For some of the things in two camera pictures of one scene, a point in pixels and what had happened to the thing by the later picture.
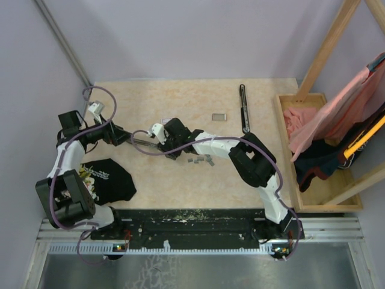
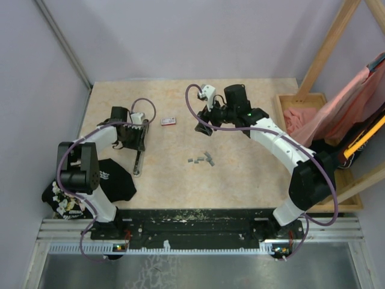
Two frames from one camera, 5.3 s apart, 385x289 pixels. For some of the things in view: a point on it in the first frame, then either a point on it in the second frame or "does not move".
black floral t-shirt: x=107 y=182 does not move
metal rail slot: x=144 y=142 → x=139 y=164
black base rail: x=198 y=228 does not move
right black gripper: x=164 y=147 → x=209 y=116
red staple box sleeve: x=164 y=121 does not move
